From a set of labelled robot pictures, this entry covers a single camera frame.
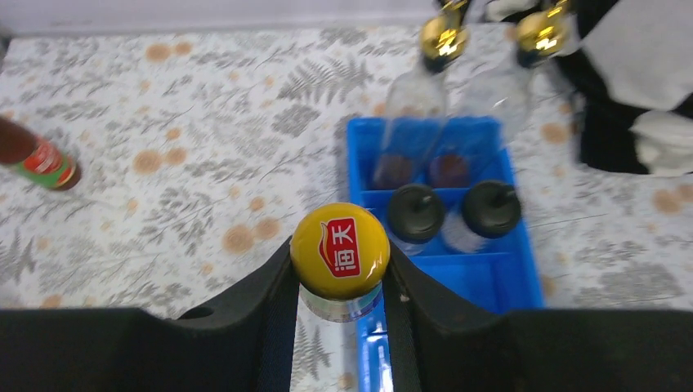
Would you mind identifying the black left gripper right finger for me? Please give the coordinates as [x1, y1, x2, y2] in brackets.
[382, 249, 692, 391]

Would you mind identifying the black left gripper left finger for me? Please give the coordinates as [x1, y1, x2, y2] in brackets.
[1, 243, 298, 391]

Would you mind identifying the black lid spice jar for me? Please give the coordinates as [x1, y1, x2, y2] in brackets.
[385, 184, 446, 256]
[440, 180, 522, 254]

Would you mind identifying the blue plastic divided bin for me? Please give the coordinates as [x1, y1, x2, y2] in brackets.
[346, 118, 544, 391]

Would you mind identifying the glass oil bottle gold spout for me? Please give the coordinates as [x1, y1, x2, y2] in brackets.
[371, 1, 469, 189]

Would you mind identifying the brown sauce bottle yellow cap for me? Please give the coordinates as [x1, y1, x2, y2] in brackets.
[1, 117, 82, 191]

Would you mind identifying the floral table mat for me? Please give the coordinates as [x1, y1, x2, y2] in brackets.
[0, 24, 693, 392]

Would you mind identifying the black white checkered cloth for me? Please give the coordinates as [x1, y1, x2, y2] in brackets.
[481, 0, 693, 177]

